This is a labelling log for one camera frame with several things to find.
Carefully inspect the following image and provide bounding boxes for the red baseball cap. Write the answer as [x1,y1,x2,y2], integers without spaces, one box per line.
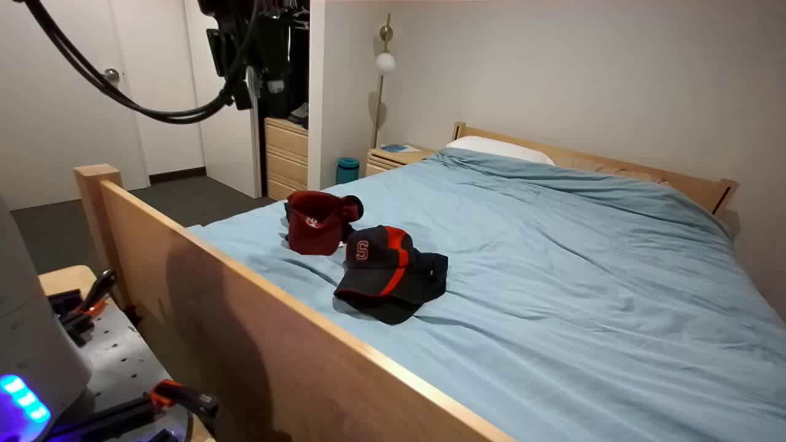
[283,188,362,257]

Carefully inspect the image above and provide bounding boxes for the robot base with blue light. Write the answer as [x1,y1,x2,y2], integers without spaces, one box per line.
[0,193,93,442]

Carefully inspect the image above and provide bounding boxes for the black and orange cap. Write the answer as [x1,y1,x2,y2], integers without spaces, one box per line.
[331,222,452,327]

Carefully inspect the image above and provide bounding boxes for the wooden nightstand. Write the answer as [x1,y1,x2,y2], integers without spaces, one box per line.
[363,141,437,179]

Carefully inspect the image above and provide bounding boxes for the teal waste bin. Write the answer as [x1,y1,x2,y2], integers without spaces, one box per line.
[335,155,363,187]

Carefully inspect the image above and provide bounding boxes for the wooden dresser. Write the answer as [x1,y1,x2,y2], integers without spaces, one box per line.
[264,116,310,200]

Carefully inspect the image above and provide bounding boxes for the white pillow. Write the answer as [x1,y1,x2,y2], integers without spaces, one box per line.
[444,135,558,170]

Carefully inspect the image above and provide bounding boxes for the floor lamp with globe bulb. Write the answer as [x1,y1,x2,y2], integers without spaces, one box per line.
[368,10,399,152]

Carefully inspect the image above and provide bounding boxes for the white closet door panel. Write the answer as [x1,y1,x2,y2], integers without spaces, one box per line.
[181,0,266,198]

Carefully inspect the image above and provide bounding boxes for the light blue duvet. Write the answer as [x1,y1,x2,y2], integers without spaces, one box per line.
[188,146,786,442]

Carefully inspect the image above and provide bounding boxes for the dark hanging closet clothes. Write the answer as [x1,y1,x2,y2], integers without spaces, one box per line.
[258,0,312,128]

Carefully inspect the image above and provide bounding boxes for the black orange bar clamp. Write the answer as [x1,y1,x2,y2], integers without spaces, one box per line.
[59,267,120,331]
[46,377,221,442]

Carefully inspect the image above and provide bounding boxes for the light wooden block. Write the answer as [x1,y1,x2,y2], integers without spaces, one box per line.
[36,263,102,301]

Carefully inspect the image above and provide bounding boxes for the wooden bed frame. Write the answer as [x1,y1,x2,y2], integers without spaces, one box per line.
[72,119,740,442]

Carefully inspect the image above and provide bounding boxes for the thick black cable bundle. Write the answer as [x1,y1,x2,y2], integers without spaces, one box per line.
[19,0,251,128]

